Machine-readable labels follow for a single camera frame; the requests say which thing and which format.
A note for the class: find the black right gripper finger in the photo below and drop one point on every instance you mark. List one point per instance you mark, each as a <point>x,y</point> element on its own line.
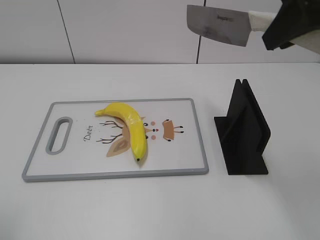
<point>286,45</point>

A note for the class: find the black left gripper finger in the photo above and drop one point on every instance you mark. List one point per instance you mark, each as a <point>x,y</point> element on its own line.
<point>295,18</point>

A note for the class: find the white handled cleaver knife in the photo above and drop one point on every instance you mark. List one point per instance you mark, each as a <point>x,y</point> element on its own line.
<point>233,27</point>

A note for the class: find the yellow plastic banana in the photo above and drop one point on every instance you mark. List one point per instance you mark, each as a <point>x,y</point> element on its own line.
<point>134,123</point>

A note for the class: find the black knife stand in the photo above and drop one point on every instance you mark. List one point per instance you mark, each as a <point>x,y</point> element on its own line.
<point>243,133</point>

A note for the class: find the white deer cutting board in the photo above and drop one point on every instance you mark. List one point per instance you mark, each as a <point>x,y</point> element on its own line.
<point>73,144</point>

